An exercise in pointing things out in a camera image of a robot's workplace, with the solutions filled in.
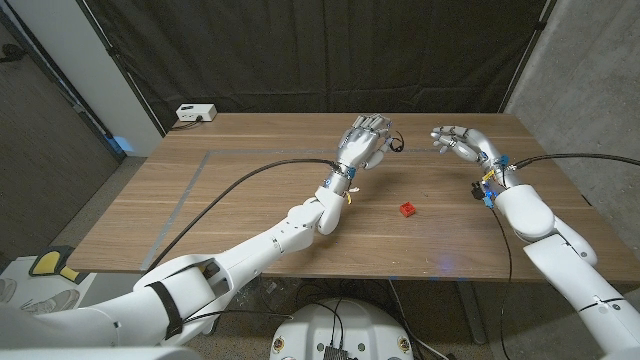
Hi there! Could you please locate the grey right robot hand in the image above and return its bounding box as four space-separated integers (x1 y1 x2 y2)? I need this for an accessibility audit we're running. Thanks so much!
430 124 521 189

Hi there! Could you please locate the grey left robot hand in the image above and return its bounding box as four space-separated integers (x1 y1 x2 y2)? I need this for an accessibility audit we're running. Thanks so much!
333 113 397 179

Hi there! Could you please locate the black curtain backdrop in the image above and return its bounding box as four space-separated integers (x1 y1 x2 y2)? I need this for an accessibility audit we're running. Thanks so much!
79 0 556 132

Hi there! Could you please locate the black backdrop stand pole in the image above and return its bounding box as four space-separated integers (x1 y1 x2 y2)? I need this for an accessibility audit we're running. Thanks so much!
498 0 557 115
74 0 167 137

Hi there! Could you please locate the grey table leg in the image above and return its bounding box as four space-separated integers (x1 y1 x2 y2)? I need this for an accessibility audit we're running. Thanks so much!
454 280 487 345

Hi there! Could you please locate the white power box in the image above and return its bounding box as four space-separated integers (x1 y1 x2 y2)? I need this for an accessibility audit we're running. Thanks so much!
175 103 218 123

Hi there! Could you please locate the clear plastic bag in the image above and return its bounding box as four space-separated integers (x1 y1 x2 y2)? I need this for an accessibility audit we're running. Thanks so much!
239 277 301 321

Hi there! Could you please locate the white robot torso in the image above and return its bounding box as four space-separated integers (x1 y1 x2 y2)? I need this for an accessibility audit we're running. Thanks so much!
269 298 415 360

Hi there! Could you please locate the grey tape outline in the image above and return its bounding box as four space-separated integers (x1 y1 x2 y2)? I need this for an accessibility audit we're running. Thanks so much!
141 147 501 274

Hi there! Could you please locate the yellow and black tool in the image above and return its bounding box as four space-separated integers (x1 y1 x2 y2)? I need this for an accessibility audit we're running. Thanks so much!
28 244 89 285

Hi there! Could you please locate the white sneaker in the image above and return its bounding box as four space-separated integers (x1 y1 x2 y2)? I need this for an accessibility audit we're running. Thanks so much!
19 288 81 316
0 277 19 304

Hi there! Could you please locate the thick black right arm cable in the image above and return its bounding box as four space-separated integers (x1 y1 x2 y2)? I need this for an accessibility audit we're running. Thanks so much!
509 152 640 171

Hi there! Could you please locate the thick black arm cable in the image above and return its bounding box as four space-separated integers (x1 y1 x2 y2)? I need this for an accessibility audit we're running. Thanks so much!
147 158 344 274
509 152 640 171

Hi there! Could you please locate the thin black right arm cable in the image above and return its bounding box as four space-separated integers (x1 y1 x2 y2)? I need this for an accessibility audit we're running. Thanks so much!
487 204 514 360

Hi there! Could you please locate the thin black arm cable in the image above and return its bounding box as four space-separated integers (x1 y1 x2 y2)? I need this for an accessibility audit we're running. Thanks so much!
487 204 514 360
182 307 294 327

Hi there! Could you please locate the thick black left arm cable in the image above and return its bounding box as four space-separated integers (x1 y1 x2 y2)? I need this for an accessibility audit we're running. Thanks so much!
147 158 344 274

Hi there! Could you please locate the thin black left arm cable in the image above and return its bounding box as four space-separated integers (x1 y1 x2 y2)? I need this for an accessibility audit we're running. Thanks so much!
182 307 294 327

